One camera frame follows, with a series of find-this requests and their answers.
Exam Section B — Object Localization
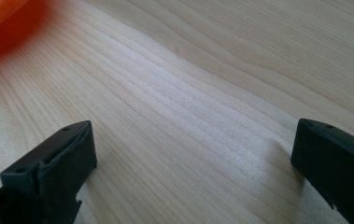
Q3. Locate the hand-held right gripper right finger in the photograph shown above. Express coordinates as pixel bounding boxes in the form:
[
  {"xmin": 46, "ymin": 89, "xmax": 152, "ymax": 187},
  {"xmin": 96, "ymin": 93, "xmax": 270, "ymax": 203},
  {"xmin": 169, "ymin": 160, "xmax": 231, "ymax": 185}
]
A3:
[{"xmin": 290, "ymin": 118, "xmax": 354, "ymax": 224}]

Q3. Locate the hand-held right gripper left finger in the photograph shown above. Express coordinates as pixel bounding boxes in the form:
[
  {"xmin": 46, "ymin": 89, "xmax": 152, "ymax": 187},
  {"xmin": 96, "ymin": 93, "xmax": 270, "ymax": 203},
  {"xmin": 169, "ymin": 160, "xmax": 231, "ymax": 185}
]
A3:
[{"xmin": 0, "ymin": 119, "xmax": 98, "ymax": 224}]

